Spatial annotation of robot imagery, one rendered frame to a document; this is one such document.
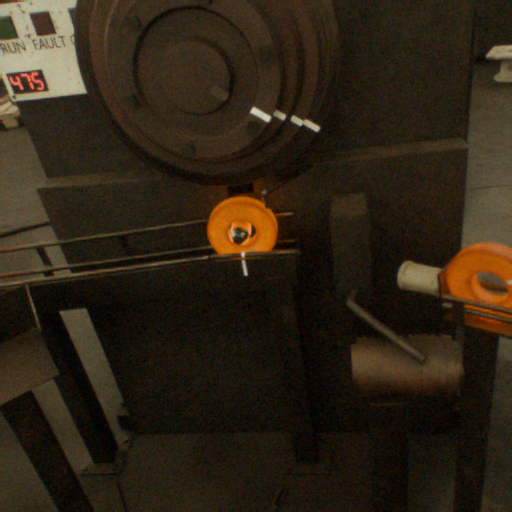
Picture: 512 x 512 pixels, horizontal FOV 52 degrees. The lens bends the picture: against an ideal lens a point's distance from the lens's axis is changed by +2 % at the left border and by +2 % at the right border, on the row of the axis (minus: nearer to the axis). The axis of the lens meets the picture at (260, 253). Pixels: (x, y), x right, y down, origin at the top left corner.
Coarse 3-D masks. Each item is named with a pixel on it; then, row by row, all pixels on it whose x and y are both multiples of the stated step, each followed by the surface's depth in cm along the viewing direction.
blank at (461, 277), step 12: (468, 252) 93; (480, 252) 91; (492, 252) 90; (504, 252) 90; (456, 264) 96; (468, 264) 94; (480, 264) 92; (492, 264) 91; (504, 264) 89; (456, 276) 97; (468, 276) 95; (504, 276) 91; (456, 288) 98; (468, 288) 97; (480, 288) 98; (480, 300) 96; (492, 300) 96; (504, 300) 93; (492, 312) 96
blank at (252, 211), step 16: (224, 208) 111; (240, 208) 111; (256, 208) 110; (208, 224) 113; (224, 224) 113; (256, 224) 112; (272, 224) 112; (224, 240) 115; (256, 240) 115; (272, 240) 114
